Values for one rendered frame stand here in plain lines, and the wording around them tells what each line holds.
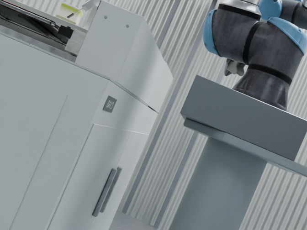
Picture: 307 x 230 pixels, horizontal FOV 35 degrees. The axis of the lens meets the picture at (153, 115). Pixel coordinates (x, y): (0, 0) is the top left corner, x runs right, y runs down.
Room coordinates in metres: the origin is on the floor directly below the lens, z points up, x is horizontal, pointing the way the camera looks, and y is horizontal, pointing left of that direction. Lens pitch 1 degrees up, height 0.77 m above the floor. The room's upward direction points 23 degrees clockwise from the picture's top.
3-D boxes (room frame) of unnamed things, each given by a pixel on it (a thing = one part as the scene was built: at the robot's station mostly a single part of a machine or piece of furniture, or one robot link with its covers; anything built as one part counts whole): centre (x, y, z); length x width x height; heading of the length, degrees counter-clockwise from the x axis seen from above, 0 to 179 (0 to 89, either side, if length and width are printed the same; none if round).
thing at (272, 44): (1.23, -0.23, 1.08); 0.13 x 0.12 x 0.14; 62
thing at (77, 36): (1.16, 0.21, 0.89); 0.08 x 0.03 x 0.03; 83
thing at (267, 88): (1.23, -0.23, 0.96); 0.15 x 0.15 x 0.10
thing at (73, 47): (1.32, 0.19, 0.87); 0.36 x 0.08 x 0.03; 173
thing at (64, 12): (1.66, 0.40, 1.00); 0.07 x 0.07 x 0.07; 5
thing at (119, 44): (1.22, 0.11, 0.89); 0.55 x 0.09 x 0.14; 173
